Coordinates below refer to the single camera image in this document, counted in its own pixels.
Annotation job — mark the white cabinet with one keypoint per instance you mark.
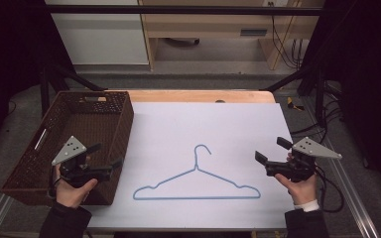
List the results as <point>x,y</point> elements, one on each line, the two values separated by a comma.
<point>102,36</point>

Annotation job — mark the person's right hand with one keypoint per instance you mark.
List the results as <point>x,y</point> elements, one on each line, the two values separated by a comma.
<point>298,190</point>

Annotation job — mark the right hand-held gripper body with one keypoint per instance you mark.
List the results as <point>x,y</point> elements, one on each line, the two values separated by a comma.
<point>299,162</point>

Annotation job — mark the black frame strut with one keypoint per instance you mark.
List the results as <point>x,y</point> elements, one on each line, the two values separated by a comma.
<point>66,81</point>
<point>291,81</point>

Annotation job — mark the black metal frame bar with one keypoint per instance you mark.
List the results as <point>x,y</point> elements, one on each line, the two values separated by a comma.
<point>185,10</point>

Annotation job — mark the yellow black tool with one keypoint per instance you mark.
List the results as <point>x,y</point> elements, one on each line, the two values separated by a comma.
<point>293,104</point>

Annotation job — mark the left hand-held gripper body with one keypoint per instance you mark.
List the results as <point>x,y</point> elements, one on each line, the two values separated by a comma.
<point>76,167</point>

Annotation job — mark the brown woven basket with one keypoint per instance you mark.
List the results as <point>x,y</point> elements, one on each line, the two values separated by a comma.
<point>79,132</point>

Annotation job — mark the white table mat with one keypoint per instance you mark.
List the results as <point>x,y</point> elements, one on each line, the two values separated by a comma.
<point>211,132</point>

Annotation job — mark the person's left hand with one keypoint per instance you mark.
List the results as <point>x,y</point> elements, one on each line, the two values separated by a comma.
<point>72,192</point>

